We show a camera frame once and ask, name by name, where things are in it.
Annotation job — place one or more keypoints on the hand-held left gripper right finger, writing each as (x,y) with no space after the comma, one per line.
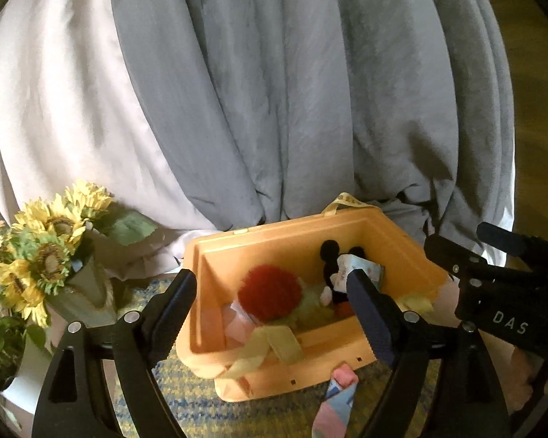
(370,317)

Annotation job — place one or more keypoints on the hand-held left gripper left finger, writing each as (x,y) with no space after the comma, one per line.
(165,319)

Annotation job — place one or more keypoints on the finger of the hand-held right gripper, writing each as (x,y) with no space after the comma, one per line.
(454,255)
(529,251)

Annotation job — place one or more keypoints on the orange storage box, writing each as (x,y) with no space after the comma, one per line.
(402,255)

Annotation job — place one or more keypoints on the green frog plush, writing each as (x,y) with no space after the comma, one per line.
(313,310)

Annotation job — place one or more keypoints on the mouse plush toy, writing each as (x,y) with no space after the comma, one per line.
(331,273)

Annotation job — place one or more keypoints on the pink shell plush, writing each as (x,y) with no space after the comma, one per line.
(238,326)

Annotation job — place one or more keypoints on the pastel pink blue cloth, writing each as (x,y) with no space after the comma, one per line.
(335,401)

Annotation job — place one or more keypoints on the red fluffy plush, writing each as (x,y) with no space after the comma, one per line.
(269,292)

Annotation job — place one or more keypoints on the person's right hand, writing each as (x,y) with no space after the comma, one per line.
(523,372)

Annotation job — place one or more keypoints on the white sheer curtain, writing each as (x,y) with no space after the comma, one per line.
(508,191)

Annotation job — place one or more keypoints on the grey ribbed vase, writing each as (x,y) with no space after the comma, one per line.
(89,292)

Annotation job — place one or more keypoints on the sunflower bouquet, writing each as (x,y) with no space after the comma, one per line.
(50,246)

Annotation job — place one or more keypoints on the yellow plaid blanket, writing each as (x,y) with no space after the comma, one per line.
(265,415)

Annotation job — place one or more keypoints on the white plant pot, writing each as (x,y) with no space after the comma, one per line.
(27,369)

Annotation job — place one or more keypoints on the dark wooden door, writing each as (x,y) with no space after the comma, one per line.
(539,100)

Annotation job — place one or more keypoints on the green leafy plant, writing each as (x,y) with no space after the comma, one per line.
(0,328)

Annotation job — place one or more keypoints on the grey curtain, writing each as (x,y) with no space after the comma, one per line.
(301,100)

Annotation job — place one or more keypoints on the pale pink curtain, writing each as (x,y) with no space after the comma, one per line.
(50,100)

